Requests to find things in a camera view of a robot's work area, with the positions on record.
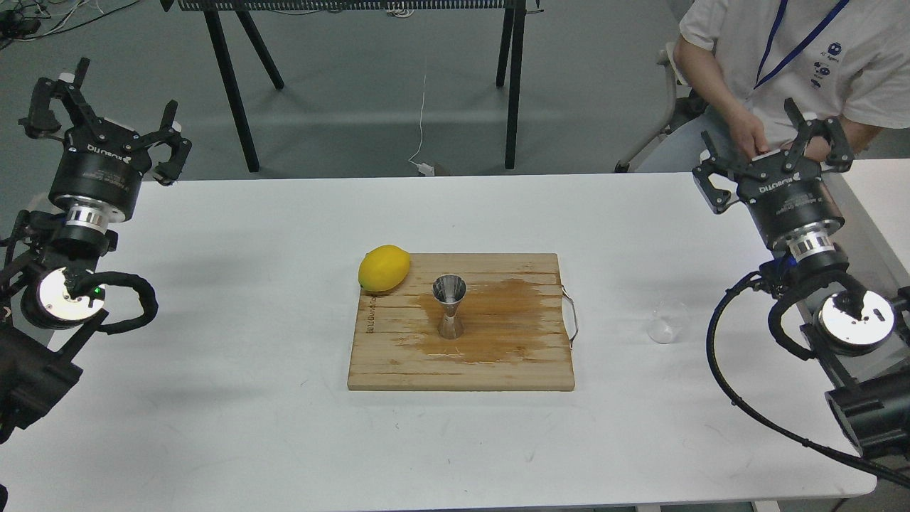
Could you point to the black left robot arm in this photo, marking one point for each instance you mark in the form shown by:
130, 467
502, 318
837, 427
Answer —
53, 298

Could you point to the steel double jigger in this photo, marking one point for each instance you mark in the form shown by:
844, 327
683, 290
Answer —
449, 290

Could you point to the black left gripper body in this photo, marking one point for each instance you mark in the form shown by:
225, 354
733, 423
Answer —
88, 172

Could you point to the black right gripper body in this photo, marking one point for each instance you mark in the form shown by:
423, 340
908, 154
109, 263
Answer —
785, 206

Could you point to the small clear glass cup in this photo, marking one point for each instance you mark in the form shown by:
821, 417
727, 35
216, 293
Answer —
669, 319

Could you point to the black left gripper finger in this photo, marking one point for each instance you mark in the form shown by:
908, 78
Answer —
41, 121
169, 133

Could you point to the yellow lemon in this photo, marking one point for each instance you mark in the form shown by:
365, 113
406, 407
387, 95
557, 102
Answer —
383, 268

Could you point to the seated person white shirt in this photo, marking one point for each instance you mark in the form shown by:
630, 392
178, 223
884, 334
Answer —
844, 60

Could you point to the black metal frame table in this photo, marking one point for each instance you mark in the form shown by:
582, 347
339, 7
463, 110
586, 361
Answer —
349, 67

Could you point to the wooden cutting board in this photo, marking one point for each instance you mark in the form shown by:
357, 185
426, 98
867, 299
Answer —
514, 336

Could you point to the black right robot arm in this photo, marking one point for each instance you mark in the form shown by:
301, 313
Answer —
820, 311

